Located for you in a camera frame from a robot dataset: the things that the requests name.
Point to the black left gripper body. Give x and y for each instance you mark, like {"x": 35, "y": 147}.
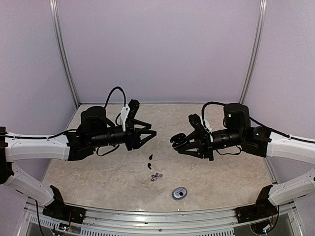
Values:
{"x": 130, "y": 141}

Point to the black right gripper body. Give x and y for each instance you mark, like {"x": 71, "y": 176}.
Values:
{"x": 208, "y": 149}

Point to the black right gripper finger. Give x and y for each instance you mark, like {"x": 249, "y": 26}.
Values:
{"x": 189, "y": 149}
{"x": 195, "y": 137}

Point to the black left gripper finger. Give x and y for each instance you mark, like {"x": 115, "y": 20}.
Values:
{"x": 150, "y": 134}
{"x": 144, "y": 125}

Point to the black earbud charging case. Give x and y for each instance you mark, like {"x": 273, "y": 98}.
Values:
{"x": 178, "y": 140}

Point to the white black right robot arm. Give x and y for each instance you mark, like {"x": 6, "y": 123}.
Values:
{"x": 243, "y": 132}

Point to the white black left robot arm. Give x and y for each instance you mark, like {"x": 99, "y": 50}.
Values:
{"x": 94, "y": 131}

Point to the silver grey open charging case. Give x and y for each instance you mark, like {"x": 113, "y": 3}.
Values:
{"x": 179, "y": 193}

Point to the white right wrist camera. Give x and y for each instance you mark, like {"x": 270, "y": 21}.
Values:
{"x": 199, "y": 125}

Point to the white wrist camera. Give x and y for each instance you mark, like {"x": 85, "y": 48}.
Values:
{"x": 128, "y": 111}
{"x": 199, "y": 125}

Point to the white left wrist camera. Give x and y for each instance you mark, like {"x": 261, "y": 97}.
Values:
{"x": 128, "y": 111}

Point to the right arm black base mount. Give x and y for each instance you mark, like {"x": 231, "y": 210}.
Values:
{"x": 262, "y": 208}

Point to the aluminium front rail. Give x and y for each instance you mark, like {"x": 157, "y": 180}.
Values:
{"x": 108, "y": 222}

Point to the right aluminium corner post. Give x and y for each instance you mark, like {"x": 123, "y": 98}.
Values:
{"x": 255, "y": 50}

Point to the aluminium corner post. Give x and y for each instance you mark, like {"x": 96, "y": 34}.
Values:
{"x": 255, "y": 50}
{"x": 62, "y": 51}

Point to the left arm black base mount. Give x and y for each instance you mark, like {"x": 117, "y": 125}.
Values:
{"x": 57, "y": 209}

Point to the left aluminium corner post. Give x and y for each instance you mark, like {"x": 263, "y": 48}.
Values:
{"x": 62, "y": 51}

